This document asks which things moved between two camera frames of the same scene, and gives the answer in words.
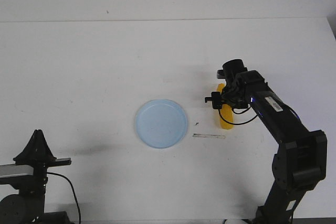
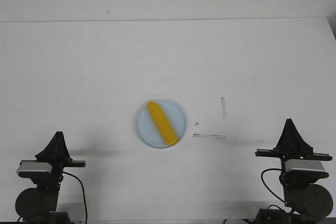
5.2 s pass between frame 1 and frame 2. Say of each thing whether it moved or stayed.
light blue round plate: stayed
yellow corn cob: moved
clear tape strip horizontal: stayed
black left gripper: moved
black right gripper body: moved
